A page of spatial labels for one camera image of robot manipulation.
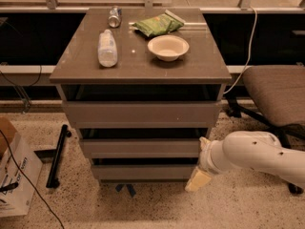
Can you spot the clear plastic water bottle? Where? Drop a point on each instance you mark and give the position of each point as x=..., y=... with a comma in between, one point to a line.
x=107, y=50

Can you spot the silver soda can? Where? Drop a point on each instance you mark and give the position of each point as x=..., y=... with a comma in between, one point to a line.
x=115, y=17

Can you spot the blue tape on floor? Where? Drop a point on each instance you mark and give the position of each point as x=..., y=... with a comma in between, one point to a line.
x=129, y=187

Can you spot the black metal bar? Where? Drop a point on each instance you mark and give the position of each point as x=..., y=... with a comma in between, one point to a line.
x=53, y=181

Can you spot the brown office chair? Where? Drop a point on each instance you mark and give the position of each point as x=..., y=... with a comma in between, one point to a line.
x=278, y=92

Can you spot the green chip bag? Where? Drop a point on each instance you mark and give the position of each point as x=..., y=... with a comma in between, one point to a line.
x=159, y=25

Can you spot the brown cardboard box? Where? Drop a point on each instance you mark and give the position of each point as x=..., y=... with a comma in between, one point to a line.
x=7, y=133

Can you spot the white cardboard box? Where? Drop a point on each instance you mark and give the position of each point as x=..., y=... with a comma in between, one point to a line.
x=15, y=165

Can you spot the grey drawer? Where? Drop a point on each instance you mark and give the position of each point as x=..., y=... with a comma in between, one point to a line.
x=140, y=148
x=112, y=115
x=142, y=172

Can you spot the grey bottom drawer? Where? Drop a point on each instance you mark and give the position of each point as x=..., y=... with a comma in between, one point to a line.
x=142, y=172

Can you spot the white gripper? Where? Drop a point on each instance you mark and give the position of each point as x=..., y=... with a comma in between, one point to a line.
x=206, y=158

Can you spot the grey top drawer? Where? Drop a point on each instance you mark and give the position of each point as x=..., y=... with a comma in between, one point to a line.
x=112, y=115

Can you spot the grey drawer cabinet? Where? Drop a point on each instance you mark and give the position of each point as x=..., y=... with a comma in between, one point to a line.
x=139, y=76

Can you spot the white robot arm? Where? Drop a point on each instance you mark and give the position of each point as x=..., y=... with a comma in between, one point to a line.
x=258, y=151

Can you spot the grey middle drawer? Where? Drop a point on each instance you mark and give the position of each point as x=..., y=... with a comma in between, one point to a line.
x=140, y=148

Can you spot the white paper bowl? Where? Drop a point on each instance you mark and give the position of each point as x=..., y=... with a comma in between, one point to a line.
x=168, y=47

